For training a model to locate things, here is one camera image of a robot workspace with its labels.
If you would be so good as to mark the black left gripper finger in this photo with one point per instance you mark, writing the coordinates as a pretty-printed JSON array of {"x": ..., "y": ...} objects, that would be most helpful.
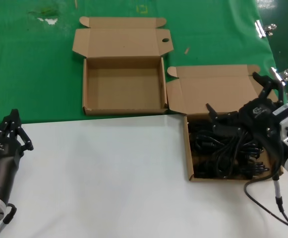
[
  {"x": 2, "y": 130},
  {"x": 19, "y": 134}
]

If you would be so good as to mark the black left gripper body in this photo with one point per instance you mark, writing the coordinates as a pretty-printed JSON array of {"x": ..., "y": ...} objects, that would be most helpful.
[{"x": 2, "y": 163}]

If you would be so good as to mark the green table cloth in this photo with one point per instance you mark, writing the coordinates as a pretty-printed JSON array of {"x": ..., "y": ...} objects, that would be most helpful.
[{"x": 22, "y": 74}]

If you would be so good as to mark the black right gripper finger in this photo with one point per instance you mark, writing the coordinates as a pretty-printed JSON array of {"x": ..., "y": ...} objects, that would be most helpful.
[
  {"x": 269, "y": 83},
  {"x": 225, "y": 122}
]

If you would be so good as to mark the open brown cardboard box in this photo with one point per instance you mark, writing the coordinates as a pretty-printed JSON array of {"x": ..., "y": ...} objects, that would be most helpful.
[
  {"x": 215, "y": 89},
  {"x": 124, "y": 86}
]

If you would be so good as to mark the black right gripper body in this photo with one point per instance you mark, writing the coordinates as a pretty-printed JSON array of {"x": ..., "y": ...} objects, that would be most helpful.
[{"x": 260, "y": 116}]

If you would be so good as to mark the small wooden chip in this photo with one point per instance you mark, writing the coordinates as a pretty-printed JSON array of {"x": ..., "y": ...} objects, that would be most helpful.
[{"x": 187, "y": 50}]

